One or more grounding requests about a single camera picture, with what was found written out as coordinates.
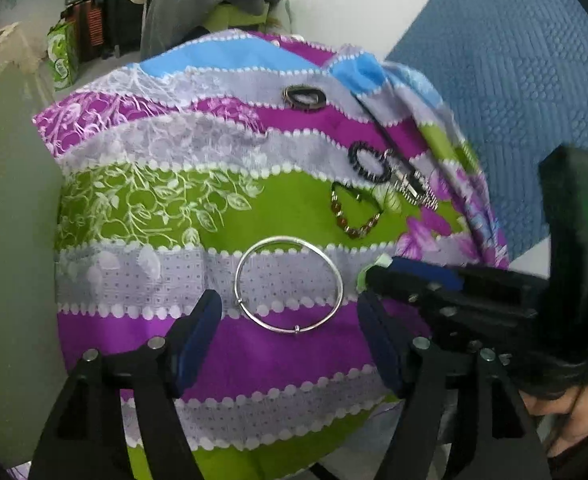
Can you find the silver bangle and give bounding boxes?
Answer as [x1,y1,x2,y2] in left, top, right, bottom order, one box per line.
[232,235,346,335]

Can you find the patterned woven bangle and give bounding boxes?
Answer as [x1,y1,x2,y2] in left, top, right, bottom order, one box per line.
[282,84,327,112]

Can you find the person's right hand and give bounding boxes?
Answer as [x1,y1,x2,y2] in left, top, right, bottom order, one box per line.
[520,386,588,457]

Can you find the green white cardboard box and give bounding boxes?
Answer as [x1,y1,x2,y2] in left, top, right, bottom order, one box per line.
[0,64,66,467]

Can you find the colourful striped floral cloth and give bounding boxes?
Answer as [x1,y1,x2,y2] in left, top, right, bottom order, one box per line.
[34,30,508,479]

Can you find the blue quilted cushion right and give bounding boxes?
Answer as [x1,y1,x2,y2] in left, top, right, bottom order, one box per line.
[388,0,588,258]

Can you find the green stool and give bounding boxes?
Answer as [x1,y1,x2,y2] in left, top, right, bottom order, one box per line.
[201,3,270,32]

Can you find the green shopping bag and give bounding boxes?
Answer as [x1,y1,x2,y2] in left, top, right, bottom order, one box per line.
[47,18,79,90]

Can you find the brown bead bracelet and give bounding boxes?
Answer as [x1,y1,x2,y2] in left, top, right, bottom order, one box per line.
[328,182,386,240]

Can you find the black beaded bracelet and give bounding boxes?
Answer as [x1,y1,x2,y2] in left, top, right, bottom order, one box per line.
[347,140,394,186]

